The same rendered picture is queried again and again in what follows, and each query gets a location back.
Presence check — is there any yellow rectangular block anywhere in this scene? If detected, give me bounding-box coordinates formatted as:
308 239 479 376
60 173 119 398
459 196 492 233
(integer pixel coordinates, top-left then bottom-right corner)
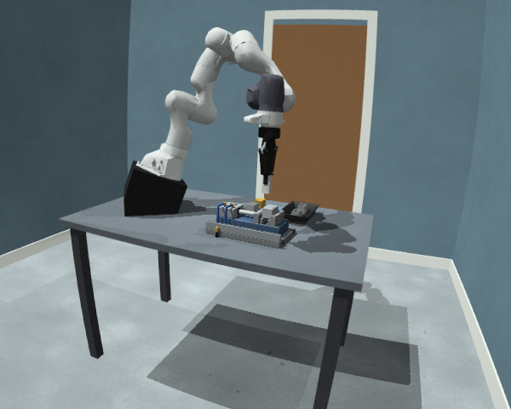
254 198 266 209

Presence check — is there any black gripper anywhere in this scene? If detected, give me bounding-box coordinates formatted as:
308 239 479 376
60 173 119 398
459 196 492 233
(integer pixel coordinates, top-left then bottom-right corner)
258 127 280 194

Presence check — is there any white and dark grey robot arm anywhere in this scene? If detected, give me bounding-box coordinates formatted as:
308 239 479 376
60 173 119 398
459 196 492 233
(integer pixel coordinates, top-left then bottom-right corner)
136 27 296 181

